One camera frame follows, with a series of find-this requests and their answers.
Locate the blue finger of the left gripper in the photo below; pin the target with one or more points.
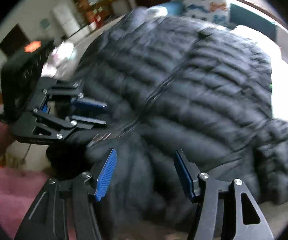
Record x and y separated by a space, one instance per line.
90 103
87 122

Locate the wooden shelf cabinet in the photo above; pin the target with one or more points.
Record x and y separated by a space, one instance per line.
99 12

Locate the white refrigerator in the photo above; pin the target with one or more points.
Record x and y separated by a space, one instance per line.
65 18

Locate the teal bed headboard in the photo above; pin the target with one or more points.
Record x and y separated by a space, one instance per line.
237 16

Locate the butterfly print pillow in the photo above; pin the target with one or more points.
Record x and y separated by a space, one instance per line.
214 11

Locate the black puffer down jacket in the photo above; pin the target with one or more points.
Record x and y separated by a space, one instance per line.
184 104

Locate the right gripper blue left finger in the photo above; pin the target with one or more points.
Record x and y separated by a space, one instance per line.
104 174

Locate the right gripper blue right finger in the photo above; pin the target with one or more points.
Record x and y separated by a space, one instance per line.
188 174

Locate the grey star mattress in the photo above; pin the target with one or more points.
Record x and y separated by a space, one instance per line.
284 217

